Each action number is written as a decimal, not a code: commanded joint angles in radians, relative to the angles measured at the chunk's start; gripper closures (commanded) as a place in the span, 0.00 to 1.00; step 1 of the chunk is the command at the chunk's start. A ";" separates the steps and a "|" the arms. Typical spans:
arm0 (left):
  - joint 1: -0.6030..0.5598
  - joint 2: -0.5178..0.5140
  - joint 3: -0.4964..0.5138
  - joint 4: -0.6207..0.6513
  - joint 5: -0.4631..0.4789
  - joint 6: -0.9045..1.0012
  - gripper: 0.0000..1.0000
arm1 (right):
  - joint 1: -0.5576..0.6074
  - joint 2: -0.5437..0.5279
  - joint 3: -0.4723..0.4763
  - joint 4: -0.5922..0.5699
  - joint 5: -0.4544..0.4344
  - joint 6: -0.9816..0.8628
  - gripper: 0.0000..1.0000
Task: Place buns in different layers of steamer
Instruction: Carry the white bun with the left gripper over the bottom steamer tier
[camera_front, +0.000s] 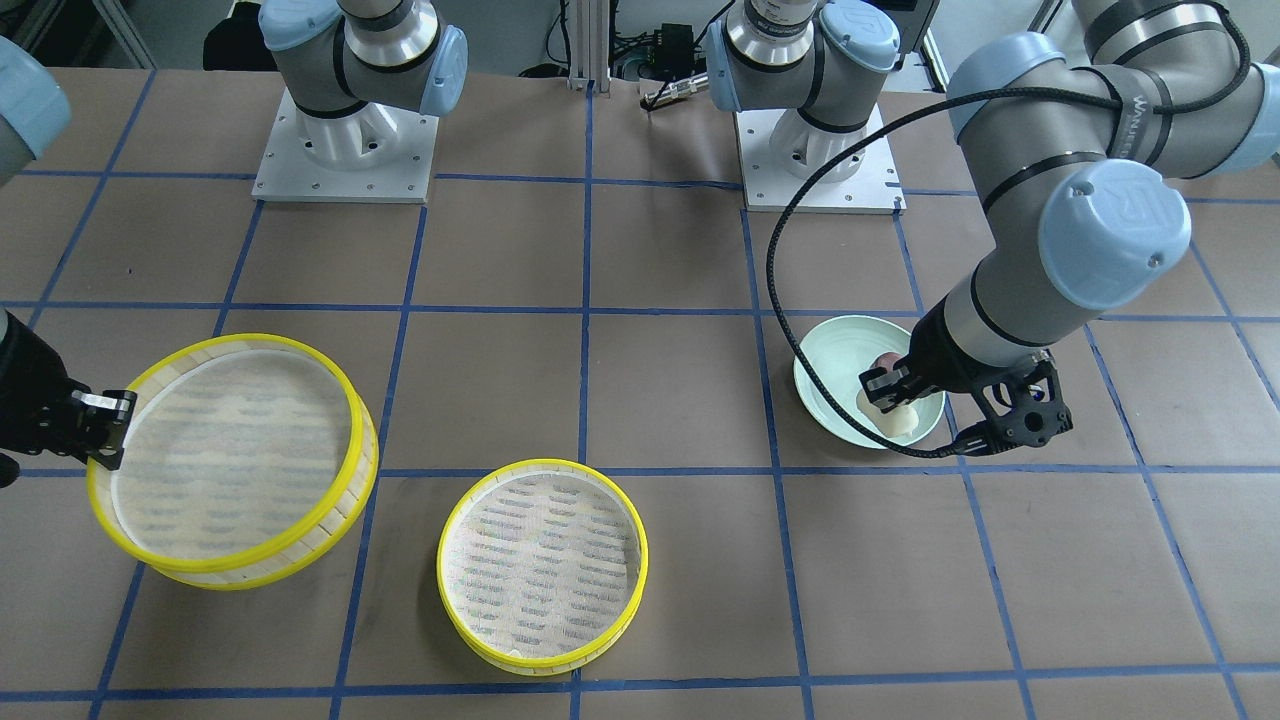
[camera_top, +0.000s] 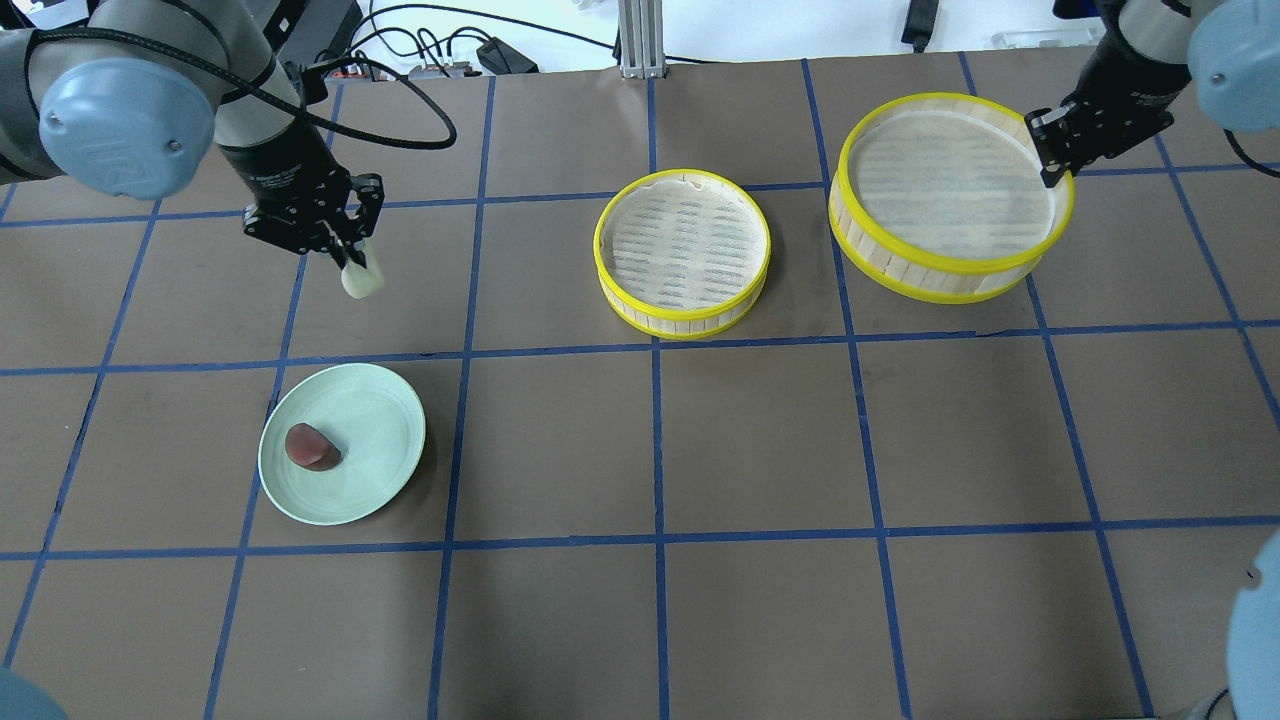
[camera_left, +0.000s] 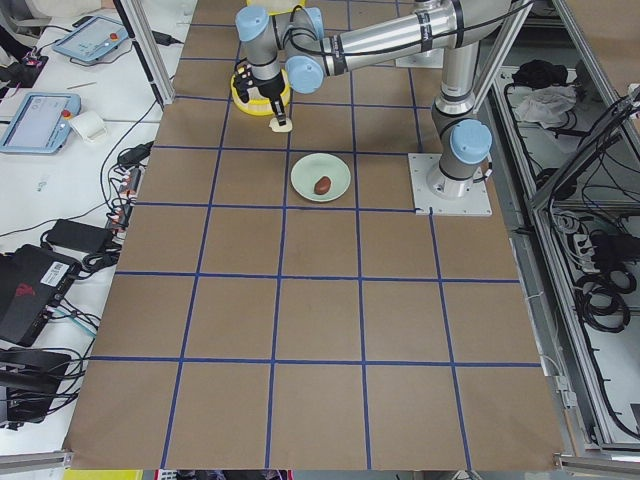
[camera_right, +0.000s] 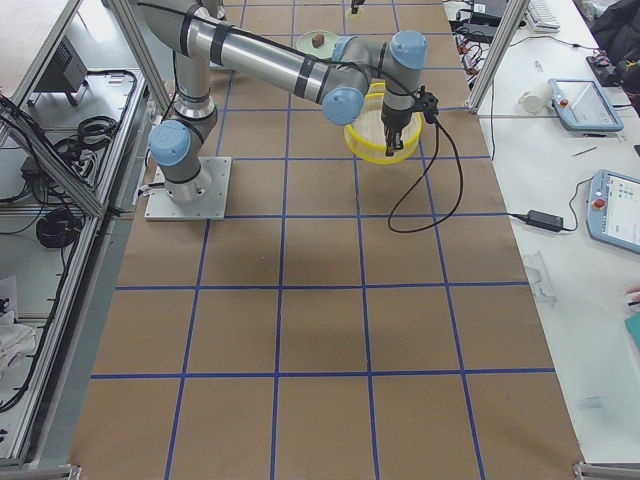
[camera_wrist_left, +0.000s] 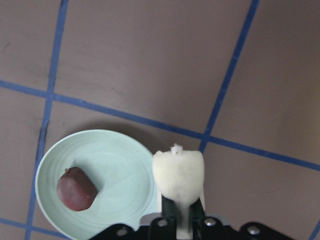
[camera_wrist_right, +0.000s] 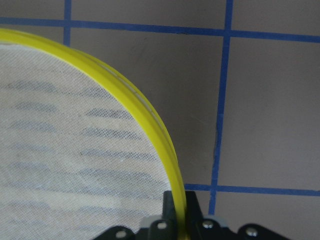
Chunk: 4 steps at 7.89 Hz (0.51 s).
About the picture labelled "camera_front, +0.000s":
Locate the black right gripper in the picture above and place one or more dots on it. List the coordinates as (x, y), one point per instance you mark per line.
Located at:
(28, 388)

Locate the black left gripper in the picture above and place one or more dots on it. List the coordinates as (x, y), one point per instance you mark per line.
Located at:
(941, 352)

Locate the white steamed bun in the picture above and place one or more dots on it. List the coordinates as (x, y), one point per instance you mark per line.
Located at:
(895, 423)

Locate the yellow steamer layer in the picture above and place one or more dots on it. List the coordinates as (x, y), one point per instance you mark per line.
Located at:
(249, 457)
(542, 566)

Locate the brown steamed bun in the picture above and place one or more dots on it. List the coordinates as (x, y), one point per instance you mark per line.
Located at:
(889, 364)

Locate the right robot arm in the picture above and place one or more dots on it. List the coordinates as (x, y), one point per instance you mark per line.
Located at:
(365, 82)

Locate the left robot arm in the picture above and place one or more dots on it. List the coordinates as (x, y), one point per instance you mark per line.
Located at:
(1072, 166)

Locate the light green plate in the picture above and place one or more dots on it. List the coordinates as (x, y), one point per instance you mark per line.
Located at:
(839, 350)

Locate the silver connector plug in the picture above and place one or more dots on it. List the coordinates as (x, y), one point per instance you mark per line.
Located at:
(675, 91)

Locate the black power adapter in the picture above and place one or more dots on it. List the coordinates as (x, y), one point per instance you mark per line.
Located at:
(673, 52)

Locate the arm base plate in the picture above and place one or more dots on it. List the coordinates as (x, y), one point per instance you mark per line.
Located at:
(378, 154)
(779, 151)

